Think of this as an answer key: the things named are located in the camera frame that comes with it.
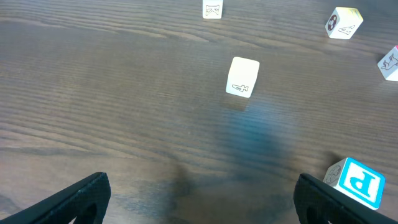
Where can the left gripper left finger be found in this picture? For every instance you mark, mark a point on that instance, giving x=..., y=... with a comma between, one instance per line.
x=86, y=201

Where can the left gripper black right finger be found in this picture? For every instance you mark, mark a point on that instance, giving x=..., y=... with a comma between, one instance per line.
x=318, y=203

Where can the yellow block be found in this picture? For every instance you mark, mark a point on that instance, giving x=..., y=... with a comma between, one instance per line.
x=242, y=77
x=343, y=23

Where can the blue letter P block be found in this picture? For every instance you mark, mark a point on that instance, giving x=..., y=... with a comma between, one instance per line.
x=357, y=181

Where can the red letter I block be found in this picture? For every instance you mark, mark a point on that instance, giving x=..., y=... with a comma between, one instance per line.
x=388, y=65

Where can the blue number 2 block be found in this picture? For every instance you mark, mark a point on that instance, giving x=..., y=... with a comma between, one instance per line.
x=212, y=9

